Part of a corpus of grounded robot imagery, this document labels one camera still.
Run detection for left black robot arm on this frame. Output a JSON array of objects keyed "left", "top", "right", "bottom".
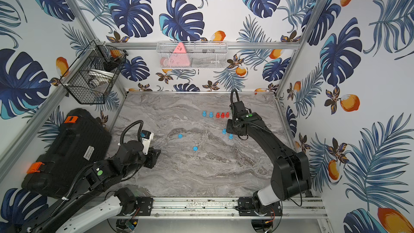
[{"left": 1, "top": 120, "right": 161, "bottom": 233}]

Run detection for black wire basket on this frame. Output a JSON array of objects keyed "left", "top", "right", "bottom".
[{"left": 59, "top": 41, "right": 128, "bottom": 105}]

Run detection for pink triangle card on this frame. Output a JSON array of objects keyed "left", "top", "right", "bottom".
[{"left": 168, "top": 42, "right": 191, "bottom": 68}]

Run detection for clear mesh wall tray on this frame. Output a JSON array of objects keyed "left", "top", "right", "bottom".
[{"left": 156, "top": 41, "right": 228, "bottom": 69}]

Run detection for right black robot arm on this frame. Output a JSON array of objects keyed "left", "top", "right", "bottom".
[{"left": 226, "top": 89, "right": 311, "bottom": 215}]

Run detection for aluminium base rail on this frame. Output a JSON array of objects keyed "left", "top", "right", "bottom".
[{"left": 114, "top": 197, "right": 328, "bottom": 220}]

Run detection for black plastic tool case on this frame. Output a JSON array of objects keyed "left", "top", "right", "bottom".
[{"left": 22, "top": 109, "right": 112, "bottom": 198}]

